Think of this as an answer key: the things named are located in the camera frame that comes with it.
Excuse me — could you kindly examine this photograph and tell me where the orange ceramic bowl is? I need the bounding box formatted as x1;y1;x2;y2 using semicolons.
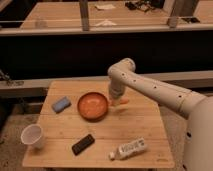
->
77;92;108;121

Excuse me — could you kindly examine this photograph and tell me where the folded white paper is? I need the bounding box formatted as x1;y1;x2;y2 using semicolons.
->
95;19;117;27

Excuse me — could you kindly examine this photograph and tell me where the blue sponge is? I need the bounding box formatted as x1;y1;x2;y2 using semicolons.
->
52;97;71;113

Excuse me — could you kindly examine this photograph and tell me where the white paper sheet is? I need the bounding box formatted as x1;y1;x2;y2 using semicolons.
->
95;4;116;10

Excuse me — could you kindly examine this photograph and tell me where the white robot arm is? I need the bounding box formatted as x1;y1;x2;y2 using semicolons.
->
108;58;213;171

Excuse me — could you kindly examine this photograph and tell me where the grey metal post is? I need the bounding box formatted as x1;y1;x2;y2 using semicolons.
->
79;0;90;31
167;0;185;28

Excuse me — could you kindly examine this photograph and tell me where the white plastic bottle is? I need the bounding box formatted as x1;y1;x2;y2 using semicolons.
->
109;138;147;160

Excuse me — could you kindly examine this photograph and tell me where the black cables pile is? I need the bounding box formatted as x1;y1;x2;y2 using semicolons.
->
124;0;165;13

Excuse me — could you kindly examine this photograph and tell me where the grey metal post right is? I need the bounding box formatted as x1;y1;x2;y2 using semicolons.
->
167;0;185;28

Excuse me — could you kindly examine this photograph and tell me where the black remote control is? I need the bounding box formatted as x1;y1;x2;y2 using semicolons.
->
72;134;95;155

